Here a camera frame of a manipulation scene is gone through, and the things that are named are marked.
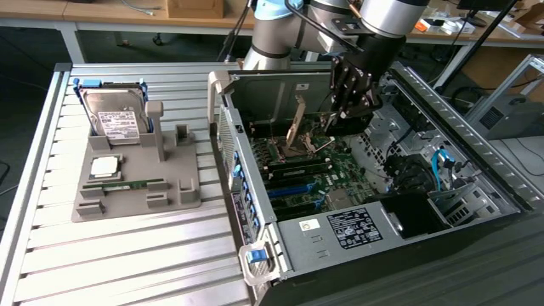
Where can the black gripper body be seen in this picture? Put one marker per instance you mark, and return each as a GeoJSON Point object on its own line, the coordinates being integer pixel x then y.
{"type": "Point", "coordinates": [380, 54]}

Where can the graphics card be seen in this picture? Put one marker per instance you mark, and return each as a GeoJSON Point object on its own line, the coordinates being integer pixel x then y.
{"type": "Point", "coordinates": [345, 127]}

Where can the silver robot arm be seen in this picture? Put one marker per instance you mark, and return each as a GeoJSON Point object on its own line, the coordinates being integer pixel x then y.
{"type": "Point", "coordinates": [276, 32]}

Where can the grey metal drive cage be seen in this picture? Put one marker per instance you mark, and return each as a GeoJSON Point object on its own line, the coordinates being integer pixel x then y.
{"type": "Point", "coordinates": [377, 127]}

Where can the orange small box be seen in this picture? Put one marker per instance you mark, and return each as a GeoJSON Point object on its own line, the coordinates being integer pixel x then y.
{"type": "Point", "coordinates": [423, 27]}

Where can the white small box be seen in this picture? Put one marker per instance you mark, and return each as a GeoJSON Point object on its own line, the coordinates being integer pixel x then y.
{"type": "Point", "coordinates": [456, 28]}

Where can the metal socket cover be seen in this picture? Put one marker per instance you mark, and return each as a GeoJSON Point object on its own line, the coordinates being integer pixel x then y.
{"type": "Point", "coordinates": [309, 143]}

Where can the cluttered wooden desk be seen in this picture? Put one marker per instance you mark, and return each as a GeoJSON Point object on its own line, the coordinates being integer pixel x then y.
{"type": "Point", "coordinates": [469, 39]}

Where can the CPU socket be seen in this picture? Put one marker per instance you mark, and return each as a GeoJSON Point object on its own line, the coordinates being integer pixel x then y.
{"type": "Point", "coordinates": [299, 153]}

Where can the green motherboard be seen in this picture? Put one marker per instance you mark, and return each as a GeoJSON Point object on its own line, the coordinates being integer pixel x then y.
{"type": "Point", "coordinates": [340, 172]}

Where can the black monitor with stand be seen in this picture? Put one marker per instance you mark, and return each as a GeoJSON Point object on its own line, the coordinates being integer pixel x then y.
{"type": "Point", "coordinates": [476, 20]}

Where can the black slanted pole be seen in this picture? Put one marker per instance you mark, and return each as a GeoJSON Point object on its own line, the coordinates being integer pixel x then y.
{"type": "Point", "coordinates": [488, 32]}

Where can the black RAM slot bank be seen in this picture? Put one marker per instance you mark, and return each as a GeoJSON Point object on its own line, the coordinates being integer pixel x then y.
{"type": "Point", "coordinates": [297, 170]}

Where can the grey chipset heatsink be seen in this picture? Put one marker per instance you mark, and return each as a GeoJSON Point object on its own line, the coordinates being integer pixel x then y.
{"type": "Point", "coordinates": [340, 197]}

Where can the grey computer tower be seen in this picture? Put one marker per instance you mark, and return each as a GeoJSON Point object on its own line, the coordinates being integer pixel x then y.
{"type": "Point", "coordinates": [509, 118]}

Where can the blue expansion slot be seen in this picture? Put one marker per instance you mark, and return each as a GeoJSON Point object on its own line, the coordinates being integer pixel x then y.
{"type": "Point", "coordinates": [288, 191]}

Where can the open brown cardboard box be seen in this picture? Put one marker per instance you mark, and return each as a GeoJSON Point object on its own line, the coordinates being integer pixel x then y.
{"type": "Point", "coordinates": [531, 19]}

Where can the black expansion slot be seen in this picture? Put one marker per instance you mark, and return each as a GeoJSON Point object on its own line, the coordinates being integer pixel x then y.
{"type": "Point", "coordinates": [293, 208]}

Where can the grey metal disk bay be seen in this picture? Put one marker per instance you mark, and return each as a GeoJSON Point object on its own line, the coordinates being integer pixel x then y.
{"type": "Point", "coordinates": [463, 204]}

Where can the closed cardboard box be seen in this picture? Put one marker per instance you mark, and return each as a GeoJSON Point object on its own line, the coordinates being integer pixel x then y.
{"type": "Point", "coordinates": [195, 8]}

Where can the grey power supply unit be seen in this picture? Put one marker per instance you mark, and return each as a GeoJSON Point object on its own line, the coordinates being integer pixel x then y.
{"type": "Point", "coordinates": [305, 248]}

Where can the hard disk blue carrier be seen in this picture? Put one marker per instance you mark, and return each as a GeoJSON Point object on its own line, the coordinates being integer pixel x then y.
{"type": "Point", "coordinates": [115, 108]}

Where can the blue case latch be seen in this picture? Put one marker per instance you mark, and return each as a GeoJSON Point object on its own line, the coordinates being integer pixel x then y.
{"type": "Point", "coordinates": [256, 256]}

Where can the open PC case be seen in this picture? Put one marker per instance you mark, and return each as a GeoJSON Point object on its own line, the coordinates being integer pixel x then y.
{"type": "Point", "coordinates": [424, 274]}

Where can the green RAM stick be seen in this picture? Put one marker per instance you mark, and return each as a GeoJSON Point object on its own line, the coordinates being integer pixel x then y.
{"type": "Point", "coordinates": [127, 184]}

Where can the grey parts rack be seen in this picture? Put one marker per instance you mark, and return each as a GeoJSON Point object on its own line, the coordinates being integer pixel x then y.
{"type": "Point", "coordinates": [136, 204]}

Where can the CPU chip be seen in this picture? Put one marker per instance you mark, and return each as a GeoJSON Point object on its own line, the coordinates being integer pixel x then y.
{"type": "Point", "coordinates": [104, 167]}

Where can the wooden desk grey legs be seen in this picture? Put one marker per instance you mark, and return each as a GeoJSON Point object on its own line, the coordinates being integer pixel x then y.
{"type": "Point", "coordinates": [43, 12]}

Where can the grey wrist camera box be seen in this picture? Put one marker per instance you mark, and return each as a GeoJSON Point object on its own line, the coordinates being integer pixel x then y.
{"type": "Point", "coordinates": [344, 30]}

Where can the aluminium profile frame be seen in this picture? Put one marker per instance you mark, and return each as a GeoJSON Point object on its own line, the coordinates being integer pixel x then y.
{"type": "Point", "coordinates": [524, 68]}

